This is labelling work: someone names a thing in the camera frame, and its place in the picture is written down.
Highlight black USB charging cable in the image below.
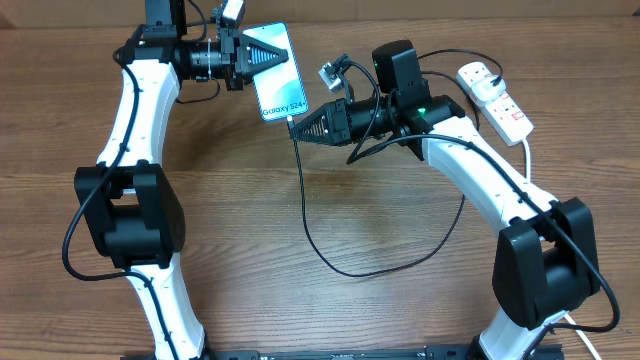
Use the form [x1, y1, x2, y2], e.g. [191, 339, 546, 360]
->
[285, 48, 505, 279]

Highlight Samsung Galaxy smartphone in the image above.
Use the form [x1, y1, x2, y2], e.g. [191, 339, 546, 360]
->
[243, 22, 309, 122]

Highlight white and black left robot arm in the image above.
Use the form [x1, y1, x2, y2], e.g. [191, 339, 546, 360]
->
[74, 1, 308, 359]

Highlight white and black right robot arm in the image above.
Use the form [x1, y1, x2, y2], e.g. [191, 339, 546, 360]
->
[304, 40, 603, 359]

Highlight white charger plug adapter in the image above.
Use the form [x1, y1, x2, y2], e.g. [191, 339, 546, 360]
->
[471, 75, 506, 107]

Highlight white power extension strip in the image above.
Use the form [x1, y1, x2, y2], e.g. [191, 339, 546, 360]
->
[456, 62, 534, 146]

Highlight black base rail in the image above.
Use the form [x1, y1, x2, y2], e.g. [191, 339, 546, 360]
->
[205, 344, 469, 360]

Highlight white power strip cord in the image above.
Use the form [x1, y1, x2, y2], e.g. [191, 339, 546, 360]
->
[521, 138, 604, 360]

